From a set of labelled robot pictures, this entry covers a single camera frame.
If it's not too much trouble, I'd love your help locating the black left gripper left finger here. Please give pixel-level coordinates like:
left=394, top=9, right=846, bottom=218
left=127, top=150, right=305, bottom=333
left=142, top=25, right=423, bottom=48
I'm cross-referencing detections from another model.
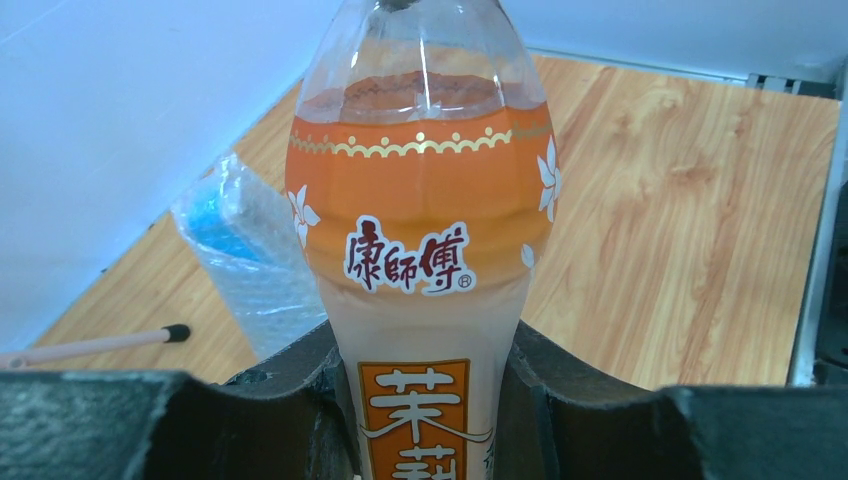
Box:
left=1, top=324, right=361, bottom=479

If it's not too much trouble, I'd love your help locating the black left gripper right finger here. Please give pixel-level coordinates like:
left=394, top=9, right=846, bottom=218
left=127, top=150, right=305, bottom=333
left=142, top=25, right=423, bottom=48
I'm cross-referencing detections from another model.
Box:
left=494, top=324, right=847, bottom=479

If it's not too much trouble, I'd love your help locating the orange tea bottle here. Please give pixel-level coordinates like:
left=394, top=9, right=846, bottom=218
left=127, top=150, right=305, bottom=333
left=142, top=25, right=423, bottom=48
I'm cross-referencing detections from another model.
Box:
left=284, top=1, right=562, bottom=479

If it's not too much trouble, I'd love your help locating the pink music stand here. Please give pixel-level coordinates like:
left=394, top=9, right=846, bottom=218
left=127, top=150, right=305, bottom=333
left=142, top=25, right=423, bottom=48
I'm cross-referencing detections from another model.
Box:
left=1, top=324, right=191, bottom=371

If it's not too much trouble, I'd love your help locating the blue item in plastic bag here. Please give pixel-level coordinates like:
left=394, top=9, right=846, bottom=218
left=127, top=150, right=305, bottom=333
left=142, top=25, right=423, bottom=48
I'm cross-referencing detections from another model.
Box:
left=171, top=152, right=327, bottom=360

